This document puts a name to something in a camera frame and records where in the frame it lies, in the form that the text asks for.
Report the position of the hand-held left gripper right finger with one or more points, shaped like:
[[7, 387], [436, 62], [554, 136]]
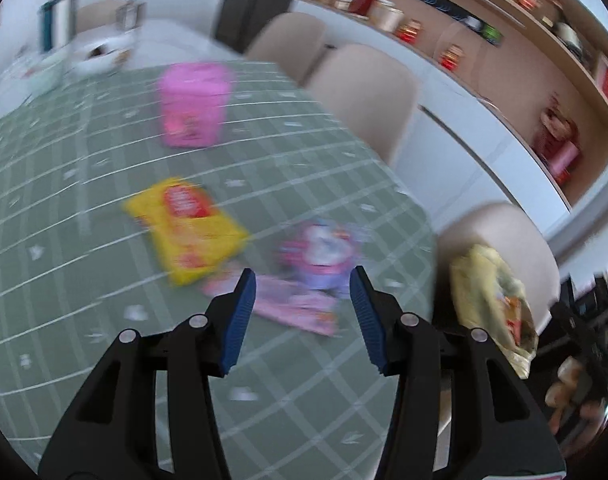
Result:
[[366, 320]]

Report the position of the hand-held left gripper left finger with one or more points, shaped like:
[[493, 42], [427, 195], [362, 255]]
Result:
[[241, 320]]

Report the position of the pink wrapper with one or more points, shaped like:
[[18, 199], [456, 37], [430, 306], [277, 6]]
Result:
[[304, 310]]

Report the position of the purple snack packet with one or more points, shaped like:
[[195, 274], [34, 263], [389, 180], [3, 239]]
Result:
[[319, 260]]

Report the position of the yellow plastic bag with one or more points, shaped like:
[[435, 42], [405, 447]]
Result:
[[488, 285]]

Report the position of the person's right hand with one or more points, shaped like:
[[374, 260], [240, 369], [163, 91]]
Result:
[[566, 375]]

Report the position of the yellow snack packet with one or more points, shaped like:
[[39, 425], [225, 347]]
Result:
[[189, 230]]

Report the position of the beige chair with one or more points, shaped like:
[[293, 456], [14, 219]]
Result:
[[364, 95], [289, 45], [503, 230]]

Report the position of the red and pink gift set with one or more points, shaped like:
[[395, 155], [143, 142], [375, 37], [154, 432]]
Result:
[[558, 145]]

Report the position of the white sideboard cabinet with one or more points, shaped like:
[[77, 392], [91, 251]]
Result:
[[463, 140]]

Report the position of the green checked tablecloth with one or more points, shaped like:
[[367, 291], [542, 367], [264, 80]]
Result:
[[59, 210]]

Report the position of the red jar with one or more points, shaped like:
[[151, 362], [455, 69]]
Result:
[[451, 57], [408, 31]]

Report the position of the white bowl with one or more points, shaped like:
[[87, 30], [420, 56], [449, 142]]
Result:
[[99, 55]]

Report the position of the gold canister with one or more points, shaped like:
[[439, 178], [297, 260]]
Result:
[[386, 13]]

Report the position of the clear glass container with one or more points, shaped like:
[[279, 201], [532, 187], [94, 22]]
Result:
[[44, 76]]

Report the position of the dark bottle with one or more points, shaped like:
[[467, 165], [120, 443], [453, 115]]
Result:
[[566, 32]]

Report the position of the dark grey door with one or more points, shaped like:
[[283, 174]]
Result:
[[254, 0]]

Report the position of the glass bottle with metal cap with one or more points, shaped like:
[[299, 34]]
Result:
[[130, 14]]

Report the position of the small framed picture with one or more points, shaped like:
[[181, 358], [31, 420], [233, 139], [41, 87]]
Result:
[[59, 20]]

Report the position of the wooden wall shelf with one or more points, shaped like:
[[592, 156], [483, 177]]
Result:
[[513, 75]]

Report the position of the black wall power strip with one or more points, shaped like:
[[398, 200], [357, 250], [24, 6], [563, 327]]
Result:
[[443, 5]]

